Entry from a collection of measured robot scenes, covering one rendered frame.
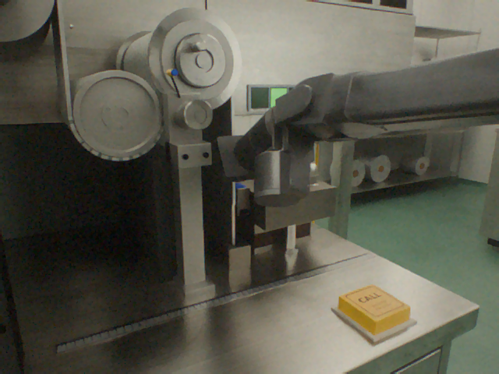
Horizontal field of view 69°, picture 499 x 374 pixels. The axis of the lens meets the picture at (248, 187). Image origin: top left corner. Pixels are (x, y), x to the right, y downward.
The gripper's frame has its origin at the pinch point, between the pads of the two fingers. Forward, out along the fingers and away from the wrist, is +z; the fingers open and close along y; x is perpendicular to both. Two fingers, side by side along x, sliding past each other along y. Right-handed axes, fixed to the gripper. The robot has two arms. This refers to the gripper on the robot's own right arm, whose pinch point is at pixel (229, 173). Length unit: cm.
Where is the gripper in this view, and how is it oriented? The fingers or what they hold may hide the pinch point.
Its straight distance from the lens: 64.1
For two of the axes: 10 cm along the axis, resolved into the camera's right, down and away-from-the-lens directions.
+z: -4.1, 2.9, 8.6
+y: 8.8, -1.3, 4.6
